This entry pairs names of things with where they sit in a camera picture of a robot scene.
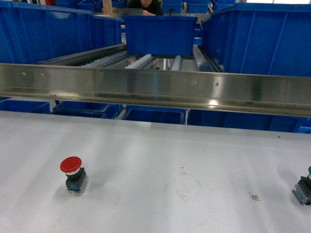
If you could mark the centre blue plastic bin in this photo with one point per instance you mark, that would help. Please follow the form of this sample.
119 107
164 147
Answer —
160 35

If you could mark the green mushroom push button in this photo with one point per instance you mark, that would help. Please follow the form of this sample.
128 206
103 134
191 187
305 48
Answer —
302 189

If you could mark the left blue plastic bin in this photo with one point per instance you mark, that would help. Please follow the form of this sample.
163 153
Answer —
31 33

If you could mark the right blue plastic bin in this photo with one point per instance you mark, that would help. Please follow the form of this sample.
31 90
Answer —
260 38

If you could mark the person in black shirt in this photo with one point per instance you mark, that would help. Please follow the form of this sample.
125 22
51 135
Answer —
149 7

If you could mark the small QR code sticker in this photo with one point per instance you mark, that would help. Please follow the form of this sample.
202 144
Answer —
254 197

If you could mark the red mushroom push button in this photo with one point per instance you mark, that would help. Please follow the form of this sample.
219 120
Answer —
77 178

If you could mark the blue plastic bin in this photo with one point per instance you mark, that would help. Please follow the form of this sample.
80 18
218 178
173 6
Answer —
260 38
31 33
160 35

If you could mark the stainless steel shelf rail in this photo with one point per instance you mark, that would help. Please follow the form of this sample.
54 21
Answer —
246 93

